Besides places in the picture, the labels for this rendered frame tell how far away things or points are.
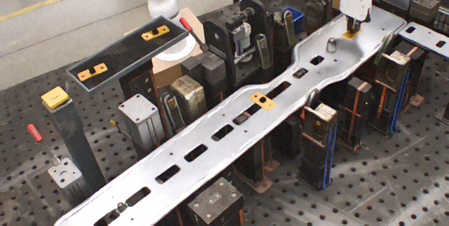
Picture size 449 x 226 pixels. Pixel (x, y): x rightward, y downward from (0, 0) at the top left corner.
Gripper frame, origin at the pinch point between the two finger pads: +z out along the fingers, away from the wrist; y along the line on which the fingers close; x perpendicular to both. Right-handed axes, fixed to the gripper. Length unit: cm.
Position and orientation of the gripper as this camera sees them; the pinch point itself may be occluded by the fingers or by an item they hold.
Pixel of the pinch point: (353, 25)
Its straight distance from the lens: 169.6
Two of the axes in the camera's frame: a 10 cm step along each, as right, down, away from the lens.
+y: 6.8, 4.8, -5.6
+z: 0.8, 7.1, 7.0
